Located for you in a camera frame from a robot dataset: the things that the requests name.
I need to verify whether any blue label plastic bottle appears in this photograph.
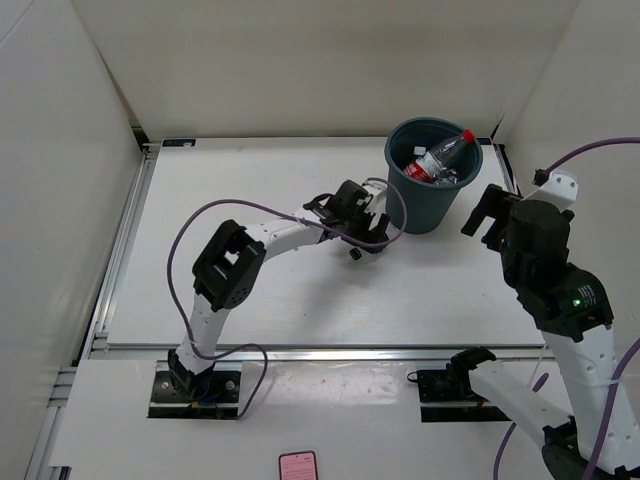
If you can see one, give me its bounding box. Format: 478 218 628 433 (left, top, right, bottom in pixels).
432 169 460 186

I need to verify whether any red label plastic bottle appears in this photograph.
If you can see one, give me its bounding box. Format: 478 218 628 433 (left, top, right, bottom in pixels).
403 129 476 184

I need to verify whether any black label plastic bottle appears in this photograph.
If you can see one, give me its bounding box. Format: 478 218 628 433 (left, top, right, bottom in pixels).
349 248 362 261

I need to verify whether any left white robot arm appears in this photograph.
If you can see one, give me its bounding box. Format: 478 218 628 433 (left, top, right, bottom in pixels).
168 179 392 402

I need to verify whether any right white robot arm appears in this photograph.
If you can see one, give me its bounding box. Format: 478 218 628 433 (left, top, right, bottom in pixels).
447 185 639 479

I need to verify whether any dark green plastic bin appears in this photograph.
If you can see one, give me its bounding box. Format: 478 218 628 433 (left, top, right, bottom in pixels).
384 117 483 234

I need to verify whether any pink smartphone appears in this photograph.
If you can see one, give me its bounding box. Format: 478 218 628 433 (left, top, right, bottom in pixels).
278 451 319 480

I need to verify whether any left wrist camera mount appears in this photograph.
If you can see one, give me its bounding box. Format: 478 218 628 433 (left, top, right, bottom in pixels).
361 178 388 215

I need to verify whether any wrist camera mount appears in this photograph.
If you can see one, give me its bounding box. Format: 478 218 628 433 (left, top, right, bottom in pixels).
526 169 579 212
361 178 388 215

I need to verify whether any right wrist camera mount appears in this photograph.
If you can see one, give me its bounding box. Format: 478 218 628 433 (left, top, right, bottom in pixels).
526 169 579 212

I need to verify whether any aluminium table edge rail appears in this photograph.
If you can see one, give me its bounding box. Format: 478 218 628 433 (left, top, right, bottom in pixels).
85 340 553 362

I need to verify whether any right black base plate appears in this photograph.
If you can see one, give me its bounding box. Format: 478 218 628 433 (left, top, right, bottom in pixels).
406 366 509 423

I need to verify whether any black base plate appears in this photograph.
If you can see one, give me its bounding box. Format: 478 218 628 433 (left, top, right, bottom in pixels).
147 364 241 420
406 366 509 423

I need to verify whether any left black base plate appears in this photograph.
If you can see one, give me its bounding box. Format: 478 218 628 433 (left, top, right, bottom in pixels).
147 364 241 420

